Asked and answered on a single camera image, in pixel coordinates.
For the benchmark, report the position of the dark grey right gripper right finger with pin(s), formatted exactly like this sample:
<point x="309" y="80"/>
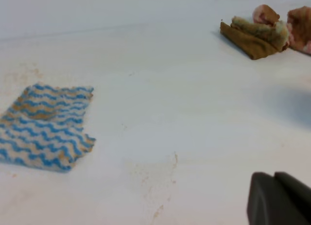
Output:
<point x="298" y="192"/>

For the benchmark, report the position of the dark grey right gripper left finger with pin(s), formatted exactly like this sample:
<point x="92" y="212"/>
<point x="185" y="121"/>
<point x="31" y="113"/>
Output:
<point x="268" y="203"/>

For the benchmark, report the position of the blue white wavy striped cloth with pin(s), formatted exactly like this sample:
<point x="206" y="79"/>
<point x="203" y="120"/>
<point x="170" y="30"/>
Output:
<point x="43" y="128"/>

